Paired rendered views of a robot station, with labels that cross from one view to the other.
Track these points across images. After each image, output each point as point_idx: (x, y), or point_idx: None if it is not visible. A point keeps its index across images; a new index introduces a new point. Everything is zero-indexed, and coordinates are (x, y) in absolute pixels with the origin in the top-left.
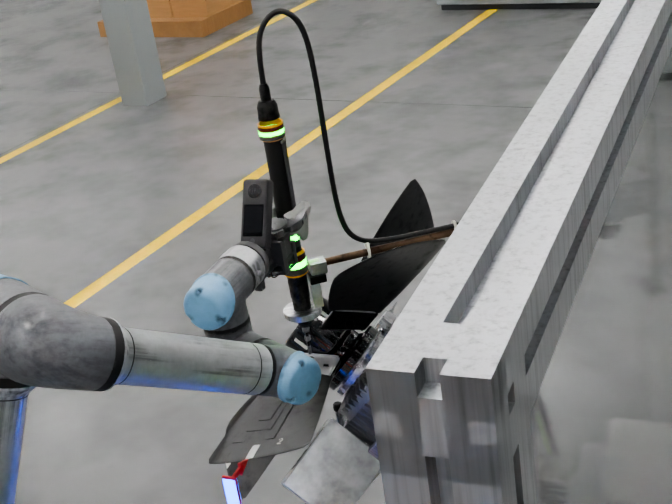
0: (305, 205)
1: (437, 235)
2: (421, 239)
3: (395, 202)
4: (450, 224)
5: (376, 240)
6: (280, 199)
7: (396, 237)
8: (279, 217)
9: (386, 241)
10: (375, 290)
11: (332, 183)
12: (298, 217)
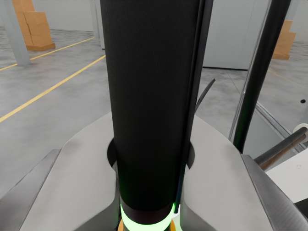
0: (217, 130)
1: (296, 143)
2: (287, 151)
3: (201, 100)
4: (305, 129)
5: (258, 164)
6: (155, 118)
7: (273, 154)
8: (134, 180)
9: (264, 162)
10: None
11: (266, 65)
12: (291, 227)
